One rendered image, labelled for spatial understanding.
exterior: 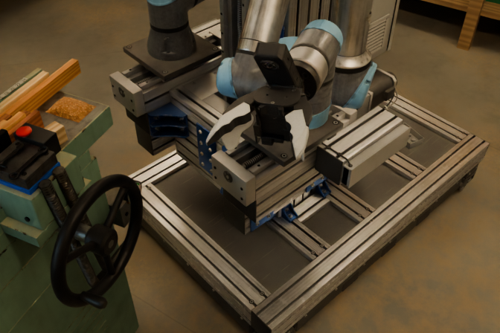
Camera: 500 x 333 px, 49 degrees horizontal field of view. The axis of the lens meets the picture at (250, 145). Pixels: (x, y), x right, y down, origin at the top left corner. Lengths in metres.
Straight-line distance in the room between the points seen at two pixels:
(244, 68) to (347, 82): 0.31
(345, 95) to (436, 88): 1.89
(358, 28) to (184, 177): 1.17
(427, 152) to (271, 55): 1.67
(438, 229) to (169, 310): 1.11
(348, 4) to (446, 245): 1.37
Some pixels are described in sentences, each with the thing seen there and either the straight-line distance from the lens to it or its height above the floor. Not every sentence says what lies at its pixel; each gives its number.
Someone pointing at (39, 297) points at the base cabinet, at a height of 0.59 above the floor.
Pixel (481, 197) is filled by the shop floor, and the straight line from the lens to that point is 2.56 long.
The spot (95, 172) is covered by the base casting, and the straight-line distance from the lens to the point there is 1.44.
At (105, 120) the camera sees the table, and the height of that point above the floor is 0.87.
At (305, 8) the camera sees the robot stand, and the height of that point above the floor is 1.03.
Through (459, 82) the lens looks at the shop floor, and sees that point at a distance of 3.22.
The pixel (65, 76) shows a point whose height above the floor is 0.92.
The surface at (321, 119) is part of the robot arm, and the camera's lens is 1.03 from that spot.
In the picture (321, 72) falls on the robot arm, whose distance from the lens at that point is 0.89.
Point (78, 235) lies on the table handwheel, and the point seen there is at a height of 0.82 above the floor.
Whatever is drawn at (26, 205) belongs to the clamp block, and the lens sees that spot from 1.14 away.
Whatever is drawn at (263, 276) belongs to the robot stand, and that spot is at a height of 0.21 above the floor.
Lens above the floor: 1.72
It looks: 41 degrees down
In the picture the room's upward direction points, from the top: straight up
